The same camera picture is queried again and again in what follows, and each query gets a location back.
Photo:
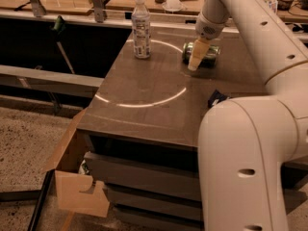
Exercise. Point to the metal bracket post left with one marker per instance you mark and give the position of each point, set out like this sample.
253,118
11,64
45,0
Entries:
37,8

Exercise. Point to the white bowl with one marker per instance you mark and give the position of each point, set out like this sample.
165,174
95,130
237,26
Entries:
173,6

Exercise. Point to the grey drawer cabinet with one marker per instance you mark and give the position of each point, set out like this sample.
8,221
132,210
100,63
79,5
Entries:
142,126

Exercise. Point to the black mesh cup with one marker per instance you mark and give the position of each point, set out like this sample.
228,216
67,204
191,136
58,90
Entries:
284,5

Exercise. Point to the green soda can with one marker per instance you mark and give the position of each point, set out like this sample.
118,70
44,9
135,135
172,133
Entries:
210,59

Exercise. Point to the clear plastic water bottle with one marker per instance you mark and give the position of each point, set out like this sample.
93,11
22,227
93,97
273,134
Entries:
141,30

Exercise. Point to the open cardboard box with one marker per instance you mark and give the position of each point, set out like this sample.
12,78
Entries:
76,192

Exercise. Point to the metal bracket post middle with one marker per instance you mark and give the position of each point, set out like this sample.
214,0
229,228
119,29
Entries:
98,9

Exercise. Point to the blue snack packet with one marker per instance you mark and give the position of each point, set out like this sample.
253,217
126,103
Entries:
215,98

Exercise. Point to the metal bracket post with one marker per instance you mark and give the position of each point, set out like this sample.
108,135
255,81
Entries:
98,9
37,8

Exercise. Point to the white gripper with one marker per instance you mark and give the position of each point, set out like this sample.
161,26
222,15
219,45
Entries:
206,27

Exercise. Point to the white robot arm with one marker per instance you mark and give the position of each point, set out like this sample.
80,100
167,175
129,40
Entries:
243,142

